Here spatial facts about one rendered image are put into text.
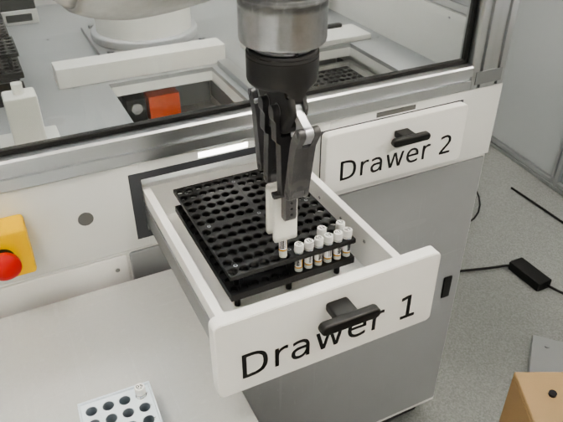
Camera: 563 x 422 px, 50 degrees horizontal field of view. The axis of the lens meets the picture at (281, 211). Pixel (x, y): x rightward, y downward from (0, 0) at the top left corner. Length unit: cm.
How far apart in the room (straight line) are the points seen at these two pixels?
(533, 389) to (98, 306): 59
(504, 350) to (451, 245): 71
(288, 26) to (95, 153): 38
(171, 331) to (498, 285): 153
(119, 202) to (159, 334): 20
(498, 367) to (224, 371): 135
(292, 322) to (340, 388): 78
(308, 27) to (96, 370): 51
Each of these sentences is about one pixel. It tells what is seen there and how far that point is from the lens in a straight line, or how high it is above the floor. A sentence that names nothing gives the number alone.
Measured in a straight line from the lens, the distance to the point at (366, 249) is 84.
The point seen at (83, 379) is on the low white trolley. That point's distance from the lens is 84.
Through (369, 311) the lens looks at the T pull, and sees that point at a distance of 68.
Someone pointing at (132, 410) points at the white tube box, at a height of 79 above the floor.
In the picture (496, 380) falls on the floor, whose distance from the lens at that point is 190.
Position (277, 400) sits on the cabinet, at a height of 31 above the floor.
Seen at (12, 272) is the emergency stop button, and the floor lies 87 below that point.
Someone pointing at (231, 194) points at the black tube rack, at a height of 90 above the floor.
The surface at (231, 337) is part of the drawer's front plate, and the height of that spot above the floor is 91.
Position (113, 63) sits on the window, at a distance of 85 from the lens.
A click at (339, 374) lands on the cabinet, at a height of 31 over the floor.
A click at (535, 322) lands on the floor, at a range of 212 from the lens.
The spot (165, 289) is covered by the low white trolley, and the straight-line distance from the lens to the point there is 94.
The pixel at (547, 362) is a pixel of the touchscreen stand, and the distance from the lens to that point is 196.
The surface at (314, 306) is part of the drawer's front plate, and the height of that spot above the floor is 91.
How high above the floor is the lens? 137
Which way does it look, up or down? 34 degrees down
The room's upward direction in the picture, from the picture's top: straight up
